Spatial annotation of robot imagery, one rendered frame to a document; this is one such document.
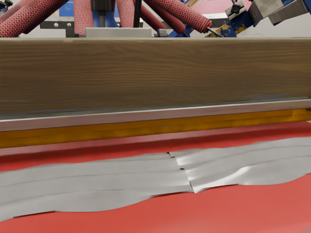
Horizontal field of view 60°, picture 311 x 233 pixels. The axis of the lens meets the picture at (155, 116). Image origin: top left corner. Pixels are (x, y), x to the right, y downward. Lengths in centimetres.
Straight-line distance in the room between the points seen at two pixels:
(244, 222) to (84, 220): 9
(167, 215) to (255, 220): 5
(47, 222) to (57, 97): 11
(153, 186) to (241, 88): 15
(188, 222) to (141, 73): 14
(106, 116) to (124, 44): 7
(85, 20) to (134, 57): 51
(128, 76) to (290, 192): 16
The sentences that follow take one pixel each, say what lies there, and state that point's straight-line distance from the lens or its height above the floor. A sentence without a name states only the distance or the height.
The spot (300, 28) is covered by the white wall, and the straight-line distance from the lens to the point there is 311.
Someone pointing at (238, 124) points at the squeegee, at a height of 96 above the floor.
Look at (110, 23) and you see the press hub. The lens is 106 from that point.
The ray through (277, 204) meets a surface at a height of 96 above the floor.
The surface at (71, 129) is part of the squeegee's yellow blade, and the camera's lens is 27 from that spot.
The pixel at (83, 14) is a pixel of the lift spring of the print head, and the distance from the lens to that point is 77.
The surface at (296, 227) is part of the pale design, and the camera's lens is 19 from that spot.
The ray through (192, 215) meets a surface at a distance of 18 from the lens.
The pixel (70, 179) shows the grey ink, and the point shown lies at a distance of 21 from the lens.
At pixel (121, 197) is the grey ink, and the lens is 19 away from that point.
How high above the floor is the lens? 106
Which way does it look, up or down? 17 degrees down
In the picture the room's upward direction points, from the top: straight up
